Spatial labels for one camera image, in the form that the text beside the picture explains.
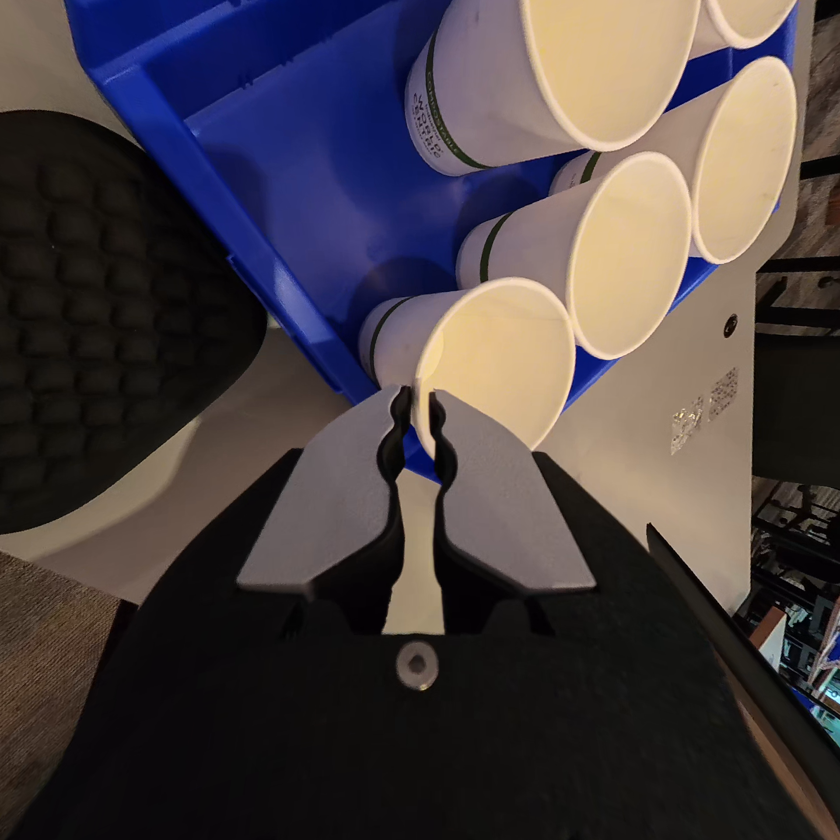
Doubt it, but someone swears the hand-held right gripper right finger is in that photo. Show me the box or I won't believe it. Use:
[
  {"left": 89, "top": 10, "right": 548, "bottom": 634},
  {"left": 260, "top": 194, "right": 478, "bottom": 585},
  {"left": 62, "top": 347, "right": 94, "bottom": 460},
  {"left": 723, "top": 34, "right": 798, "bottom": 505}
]
[{"left": 418, "top": 388, "right": 597, "bottom": 637}]

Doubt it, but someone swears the black office chair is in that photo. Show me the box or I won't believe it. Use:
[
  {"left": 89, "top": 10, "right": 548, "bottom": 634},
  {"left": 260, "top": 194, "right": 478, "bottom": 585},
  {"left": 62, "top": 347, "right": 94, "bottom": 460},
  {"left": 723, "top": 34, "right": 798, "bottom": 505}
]
[{"left": 752, "top": 309, "right": 840, "bottom": 489}]

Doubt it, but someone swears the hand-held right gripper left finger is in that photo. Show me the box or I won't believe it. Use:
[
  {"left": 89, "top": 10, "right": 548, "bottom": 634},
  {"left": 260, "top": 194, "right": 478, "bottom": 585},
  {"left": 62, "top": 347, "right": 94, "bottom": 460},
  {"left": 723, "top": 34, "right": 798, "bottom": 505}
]
[{"left": 237, "top": 384, "right": 424, "bottom": 637}]

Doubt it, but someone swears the blue plastic bin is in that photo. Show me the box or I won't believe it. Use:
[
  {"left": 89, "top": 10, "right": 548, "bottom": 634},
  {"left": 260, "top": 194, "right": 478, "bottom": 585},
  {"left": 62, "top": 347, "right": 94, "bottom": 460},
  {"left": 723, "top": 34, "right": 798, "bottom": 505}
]
[{"left": 63, "top": 0, "right": 802, "bottom": 410}]

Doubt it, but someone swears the black textured pad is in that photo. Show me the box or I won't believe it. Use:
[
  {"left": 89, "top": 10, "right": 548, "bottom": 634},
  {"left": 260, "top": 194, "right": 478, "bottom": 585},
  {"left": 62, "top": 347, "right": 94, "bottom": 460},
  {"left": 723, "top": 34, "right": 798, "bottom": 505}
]
[{"left": 0, "top": 112, "right": 269, "bottom": 534}]

